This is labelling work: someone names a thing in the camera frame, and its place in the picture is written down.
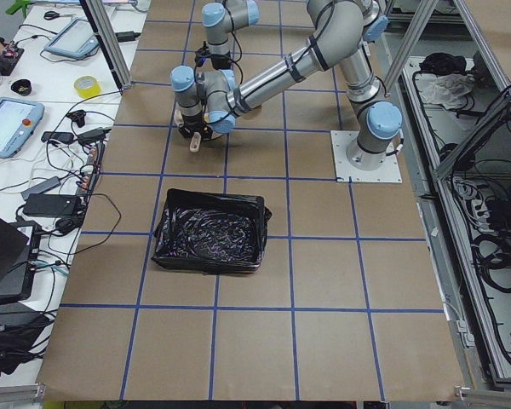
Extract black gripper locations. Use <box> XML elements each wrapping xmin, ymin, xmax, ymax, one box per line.
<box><xmin>210</xmin><ymin>53</ymin><xmax>232</xmax><ymax>70</ymax></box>
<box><xmin>177</xmin><ymin>115</ymin><xmax>213</xmax><ymax>137</ymax></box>

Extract beige plastic dustpan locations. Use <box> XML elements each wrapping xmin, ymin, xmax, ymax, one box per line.
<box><xmin>174</xmin><ymin>109</ymin><xmax>221</xmax><ymax>153</ymax></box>

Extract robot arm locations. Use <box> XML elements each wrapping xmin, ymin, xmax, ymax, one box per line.
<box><xmin>170</xmin><ymin>1</ymin><xmax>402</xmax><ymax>165</ymax></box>
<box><xmin>195</xmin><ymin>1</ymin><xmax>388</xmax><ymax>70</ymax></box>

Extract black lined trash bin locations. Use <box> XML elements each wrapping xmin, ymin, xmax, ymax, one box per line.
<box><xmin>152</xmin><ymin>188</ymin><xmax>272</xmax><ymax>274</ymax></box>

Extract yellow tape roll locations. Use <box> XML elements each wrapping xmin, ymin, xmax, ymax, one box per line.
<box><xmin>73</xmin><ymin>75</ymin><xmax>101</xmax><ymax>99</ymax></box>

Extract upper blue teach pendant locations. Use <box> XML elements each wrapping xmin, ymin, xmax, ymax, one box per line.
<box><xmin>43</xmin><ymin>18</ymin><xmax>99</xmax><ymax>60</ymax></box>

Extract blue teach pendant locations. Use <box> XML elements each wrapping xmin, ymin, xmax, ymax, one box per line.
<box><xmin>43</xmin><ymin>18</ymin><xmax>99</xmax><ymax>60</ymax></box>
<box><xmin>0</xmin><ymin>97</ymin><xmax>45</xmax><ymax>158</ymax></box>

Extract small black bowl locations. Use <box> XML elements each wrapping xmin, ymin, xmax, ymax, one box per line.
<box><xmin>10</xmin><ymin>78</ymin><xmax>32</xmax><ymax>96</ymax></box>

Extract black scissors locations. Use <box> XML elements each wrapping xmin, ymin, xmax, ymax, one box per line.
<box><xmin>43</xmin><ymin>10</ymin><xmax>75</xmax><ymax>21</ymax></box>

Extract black power adapter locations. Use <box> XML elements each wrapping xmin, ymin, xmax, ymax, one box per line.
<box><xmin>23</xmin><ymin>193</ymin><xmax>81</xmax><ymax>217</ymax></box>

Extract lower blue teach pendant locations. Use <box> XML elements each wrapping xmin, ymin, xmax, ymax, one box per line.
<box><xmin>0</xmin><ymin>97</ymin><xmax>45</xmax><ymax>158</ymax></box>

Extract black laptop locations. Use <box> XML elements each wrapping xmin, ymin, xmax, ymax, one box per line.
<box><xmin>0</xmin><ymin>218</ymin><xmax>41</xmax><ymax>304</ymax></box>

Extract white crumpled cloth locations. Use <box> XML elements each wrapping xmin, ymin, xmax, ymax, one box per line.
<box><xmin>421</xmin><ymin>73</ymin><xmax>474</xmax><ymax>110</ymax></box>

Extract aluminium frame post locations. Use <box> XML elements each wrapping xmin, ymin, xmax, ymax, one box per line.
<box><xmin>80</xmin><ymin>0</ymin><xmax>132</xmax><ymax>93</ymax></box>

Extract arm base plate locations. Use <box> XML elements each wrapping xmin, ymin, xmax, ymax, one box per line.
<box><xmin>330</xmin><ymin>130</ymin><xmax>402</xmax><ymax>184</ymax></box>

